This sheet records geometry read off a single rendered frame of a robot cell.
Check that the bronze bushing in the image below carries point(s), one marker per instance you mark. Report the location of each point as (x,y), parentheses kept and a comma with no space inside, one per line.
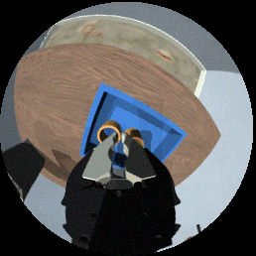
(135,134)
(111,124)

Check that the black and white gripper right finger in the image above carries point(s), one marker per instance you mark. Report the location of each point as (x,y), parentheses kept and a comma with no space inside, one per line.
(143,166)

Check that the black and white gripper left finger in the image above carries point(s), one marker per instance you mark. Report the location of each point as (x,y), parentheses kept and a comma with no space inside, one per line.
(94,167)

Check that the blue crate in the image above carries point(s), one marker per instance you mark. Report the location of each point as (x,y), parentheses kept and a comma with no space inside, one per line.
(157,131)

